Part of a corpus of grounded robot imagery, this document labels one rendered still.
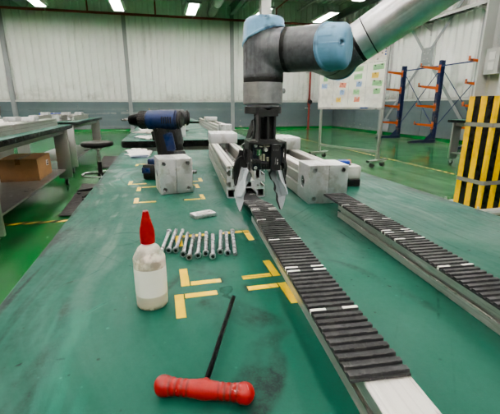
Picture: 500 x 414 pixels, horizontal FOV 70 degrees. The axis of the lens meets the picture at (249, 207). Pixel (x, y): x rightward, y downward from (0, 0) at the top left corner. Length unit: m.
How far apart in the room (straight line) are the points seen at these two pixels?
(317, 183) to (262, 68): 0.33
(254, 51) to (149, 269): 0.43
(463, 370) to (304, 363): 0.14
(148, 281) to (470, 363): 0.34
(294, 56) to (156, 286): 0.43
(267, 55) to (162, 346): 0.49
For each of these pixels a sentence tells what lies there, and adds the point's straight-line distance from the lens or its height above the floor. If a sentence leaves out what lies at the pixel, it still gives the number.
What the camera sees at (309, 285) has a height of 0.81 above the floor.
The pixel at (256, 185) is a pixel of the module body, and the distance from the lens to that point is 0.94.
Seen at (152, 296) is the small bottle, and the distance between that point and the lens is 0.44.
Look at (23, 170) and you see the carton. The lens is 4.60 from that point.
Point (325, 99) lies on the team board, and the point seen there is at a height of 1.12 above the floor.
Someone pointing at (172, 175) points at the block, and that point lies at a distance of 1.00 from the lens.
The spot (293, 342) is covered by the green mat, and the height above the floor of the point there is 0.78.
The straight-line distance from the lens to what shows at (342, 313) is 0.38.
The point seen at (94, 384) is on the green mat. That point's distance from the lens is 0.37.
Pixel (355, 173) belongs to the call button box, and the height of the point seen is 0.82.
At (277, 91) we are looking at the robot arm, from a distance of 0.69.
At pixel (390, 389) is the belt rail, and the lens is 0.32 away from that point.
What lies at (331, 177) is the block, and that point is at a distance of 0.90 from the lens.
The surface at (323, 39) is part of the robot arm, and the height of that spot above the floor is 1.11.
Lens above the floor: 1.01
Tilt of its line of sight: 16 degrees down
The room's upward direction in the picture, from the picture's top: straight up
